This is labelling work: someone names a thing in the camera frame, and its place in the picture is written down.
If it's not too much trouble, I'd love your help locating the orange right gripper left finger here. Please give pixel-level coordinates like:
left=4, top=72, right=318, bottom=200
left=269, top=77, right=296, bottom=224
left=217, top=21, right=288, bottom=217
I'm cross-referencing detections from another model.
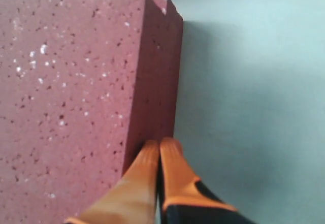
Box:
left=64, top=140, right=159, bottom=224

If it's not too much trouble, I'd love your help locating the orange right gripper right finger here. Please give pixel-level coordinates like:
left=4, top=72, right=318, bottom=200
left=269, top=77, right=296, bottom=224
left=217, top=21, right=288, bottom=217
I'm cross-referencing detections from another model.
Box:
left=160, top=138, right=253, bottom=223

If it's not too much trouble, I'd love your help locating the red brick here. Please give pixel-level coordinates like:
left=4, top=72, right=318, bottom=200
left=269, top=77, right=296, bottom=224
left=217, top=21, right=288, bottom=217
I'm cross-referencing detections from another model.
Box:
left=1, top=0, right=183, bottom=223

